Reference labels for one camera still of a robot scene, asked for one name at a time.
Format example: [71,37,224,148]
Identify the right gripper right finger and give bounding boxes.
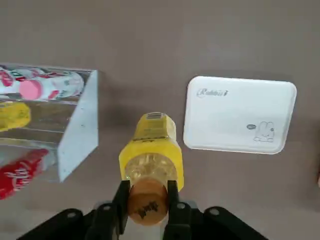
[162,179,270,240]

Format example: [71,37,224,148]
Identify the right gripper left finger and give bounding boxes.
[15,179,131,240]

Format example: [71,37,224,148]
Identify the yellow Rock Sugar Pear bottle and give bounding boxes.
[118,112,185,226]
[0,101,32,133]

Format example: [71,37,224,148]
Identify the clear stepped shelf white ends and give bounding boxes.
[0,62,100,185]

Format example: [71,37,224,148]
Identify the red Coca-Cola bottle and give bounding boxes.
[0,148,50,201]

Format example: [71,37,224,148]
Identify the cream rabbit-print tray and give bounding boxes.
[182,75,298,155]

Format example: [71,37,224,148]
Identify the white AD bottle pink cap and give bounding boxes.
[18,70,85,101]

